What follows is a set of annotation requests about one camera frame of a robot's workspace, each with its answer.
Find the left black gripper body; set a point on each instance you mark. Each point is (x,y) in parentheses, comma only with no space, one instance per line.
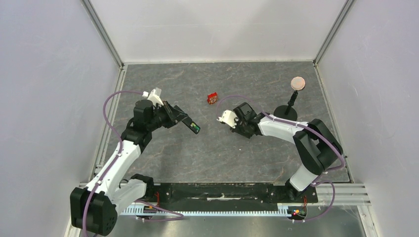
(165,119)

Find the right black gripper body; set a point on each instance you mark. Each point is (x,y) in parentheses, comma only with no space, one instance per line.
(241,122)

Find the green battery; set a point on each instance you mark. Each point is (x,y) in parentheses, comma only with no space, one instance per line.
(195,126)

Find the black remote control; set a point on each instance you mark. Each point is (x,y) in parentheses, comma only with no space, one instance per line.
(187,121)

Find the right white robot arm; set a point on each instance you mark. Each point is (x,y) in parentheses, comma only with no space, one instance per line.
(317,147)

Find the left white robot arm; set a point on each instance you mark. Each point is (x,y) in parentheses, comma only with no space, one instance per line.
(95,207)

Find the red owl toy block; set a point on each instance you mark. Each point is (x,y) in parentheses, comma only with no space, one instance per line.
(212,98)

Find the black stand with round disc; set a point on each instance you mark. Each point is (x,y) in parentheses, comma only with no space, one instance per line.
(287,111)

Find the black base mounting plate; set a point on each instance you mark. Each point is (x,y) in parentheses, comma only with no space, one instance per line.
(226,196)

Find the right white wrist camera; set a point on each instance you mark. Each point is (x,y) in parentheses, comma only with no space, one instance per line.
(229,118)

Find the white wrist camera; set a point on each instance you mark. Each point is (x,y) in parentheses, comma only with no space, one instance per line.
(154,96)
(229,118)

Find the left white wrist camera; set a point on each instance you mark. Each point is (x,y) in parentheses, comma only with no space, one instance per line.
(154,96)

